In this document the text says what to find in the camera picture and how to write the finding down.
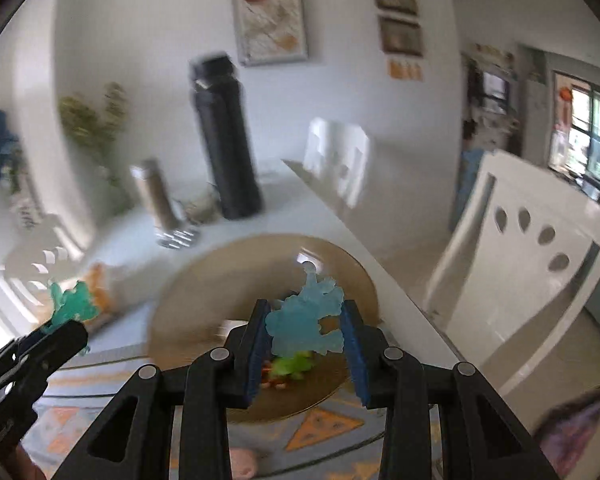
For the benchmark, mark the purple patterned cloth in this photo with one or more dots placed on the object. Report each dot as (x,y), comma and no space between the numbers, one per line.
(575,430)

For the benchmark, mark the orange tissue pack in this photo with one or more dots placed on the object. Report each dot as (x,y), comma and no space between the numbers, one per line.
(100,290)

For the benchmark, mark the beige round object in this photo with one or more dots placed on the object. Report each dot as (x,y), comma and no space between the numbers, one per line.
(242,462)

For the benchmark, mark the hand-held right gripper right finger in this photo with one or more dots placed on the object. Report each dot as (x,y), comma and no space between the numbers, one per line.
(355,355)

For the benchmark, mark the person's left hand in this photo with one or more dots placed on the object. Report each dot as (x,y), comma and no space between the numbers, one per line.
(30,465)

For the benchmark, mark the window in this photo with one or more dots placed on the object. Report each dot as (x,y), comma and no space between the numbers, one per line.
(595,135)

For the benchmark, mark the brown ribbed glass bowl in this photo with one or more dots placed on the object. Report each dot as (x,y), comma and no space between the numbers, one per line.
(205,285)

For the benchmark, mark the teal translucent figure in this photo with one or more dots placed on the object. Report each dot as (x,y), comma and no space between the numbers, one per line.
(70,307)

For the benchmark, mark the green translucent figure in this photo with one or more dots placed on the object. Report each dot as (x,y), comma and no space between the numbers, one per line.
(292,365)

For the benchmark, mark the patterned blue tablecloth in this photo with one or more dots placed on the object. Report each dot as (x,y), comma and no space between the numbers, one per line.
(325,425)

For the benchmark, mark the silver foil blister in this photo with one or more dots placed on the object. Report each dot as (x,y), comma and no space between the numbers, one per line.
(177,240)

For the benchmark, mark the light blue translucent figure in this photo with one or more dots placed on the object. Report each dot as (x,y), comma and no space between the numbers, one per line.
(300,320)

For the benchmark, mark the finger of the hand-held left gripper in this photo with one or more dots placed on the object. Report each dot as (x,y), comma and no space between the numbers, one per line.
(60,342)

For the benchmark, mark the grey glass cup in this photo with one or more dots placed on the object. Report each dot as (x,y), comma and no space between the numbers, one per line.
(200,207)

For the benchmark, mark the tall black bottle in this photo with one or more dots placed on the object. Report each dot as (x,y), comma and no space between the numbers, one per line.
(225,150)

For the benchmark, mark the large light framed picture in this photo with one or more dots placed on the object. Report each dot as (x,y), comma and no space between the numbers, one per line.
(270,10)

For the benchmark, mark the yellow hanging ornaments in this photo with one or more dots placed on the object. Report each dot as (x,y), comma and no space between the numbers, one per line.
(405,69)

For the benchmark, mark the steel thermos flask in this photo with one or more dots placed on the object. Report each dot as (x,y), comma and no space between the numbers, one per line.
(155,195)

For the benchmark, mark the white chair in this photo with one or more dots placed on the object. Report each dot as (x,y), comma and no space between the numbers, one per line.
(520,300)
(337,160)
(40,260)

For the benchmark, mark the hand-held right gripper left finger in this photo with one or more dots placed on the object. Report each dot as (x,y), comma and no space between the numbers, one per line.
(257,350)

